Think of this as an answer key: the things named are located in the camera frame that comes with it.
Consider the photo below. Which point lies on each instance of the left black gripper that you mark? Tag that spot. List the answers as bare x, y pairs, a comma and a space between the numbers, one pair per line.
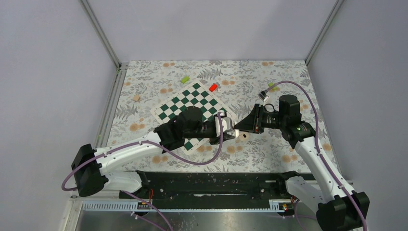
226, 136

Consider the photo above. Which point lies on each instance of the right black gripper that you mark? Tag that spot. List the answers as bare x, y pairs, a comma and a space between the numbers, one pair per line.
253, 122

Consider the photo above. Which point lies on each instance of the beige earbud charging case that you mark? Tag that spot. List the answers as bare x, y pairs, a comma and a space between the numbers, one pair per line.
244, 136

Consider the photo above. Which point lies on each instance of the white earbud case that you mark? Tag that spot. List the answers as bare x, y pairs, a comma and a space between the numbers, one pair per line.
237, 133

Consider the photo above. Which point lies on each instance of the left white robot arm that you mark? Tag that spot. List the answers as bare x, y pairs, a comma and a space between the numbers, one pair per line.
97, 169

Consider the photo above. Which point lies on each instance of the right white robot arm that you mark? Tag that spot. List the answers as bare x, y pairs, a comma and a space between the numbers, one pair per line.
337, 205

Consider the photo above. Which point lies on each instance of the floral patterned table mat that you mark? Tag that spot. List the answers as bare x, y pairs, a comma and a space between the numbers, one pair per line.
239, 85

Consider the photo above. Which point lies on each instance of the green block right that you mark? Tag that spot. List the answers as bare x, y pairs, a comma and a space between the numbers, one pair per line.
272, 87

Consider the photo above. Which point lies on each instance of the green block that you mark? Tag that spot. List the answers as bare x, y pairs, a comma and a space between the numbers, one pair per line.
185, 79
272, 87

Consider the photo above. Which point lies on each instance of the red block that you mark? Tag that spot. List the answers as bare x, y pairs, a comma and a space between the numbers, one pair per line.
213, 87

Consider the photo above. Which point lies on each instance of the green white chessboard mat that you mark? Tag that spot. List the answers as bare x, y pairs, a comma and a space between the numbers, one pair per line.
195, 94

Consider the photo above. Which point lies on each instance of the green block left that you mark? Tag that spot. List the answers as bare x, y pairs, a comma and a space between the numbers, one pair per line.
185, 79

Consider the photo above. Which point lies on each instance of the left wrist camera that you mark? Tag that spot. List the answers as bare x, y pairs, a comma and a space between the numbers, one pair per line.
224, 124

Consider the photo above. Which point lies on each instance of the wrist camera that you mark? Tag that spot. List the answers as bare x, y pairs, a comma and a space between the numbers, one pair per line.
224, 124
263, 96

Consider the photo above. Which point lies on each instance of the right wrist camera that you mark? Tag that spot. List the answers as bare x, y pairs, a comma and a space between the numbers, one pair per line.
263, 96

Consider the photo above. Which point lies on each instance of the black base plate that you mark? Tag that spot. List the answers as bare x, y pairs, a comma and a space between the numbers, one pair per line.
212, 190

